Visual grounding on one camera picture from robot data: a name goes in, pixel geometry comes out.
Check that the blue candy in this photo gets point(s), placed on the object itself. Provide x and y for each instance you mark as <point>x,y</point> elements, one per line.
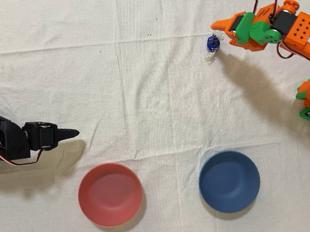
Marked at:
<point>213,43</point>

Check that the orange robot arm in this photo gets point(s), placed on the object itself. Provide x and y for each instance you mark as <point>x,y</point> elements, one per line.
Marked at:
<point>304,29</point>

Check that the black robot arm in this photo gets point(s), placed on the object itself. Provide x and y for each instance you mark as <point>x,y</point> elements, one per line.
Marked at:
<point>9,138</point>

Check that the red bowl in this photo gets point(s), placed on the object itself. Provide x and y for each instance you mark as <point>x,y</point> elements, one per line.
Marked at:
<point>110,194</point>

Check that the blue bowl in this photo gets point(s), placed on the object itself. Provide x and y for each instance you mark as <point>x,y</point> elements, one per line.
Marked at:
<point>229,181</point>

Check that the white creased tablecloth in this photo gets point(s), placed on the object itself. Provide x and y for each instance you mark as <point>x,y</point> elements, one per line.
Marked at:
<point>154,107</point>

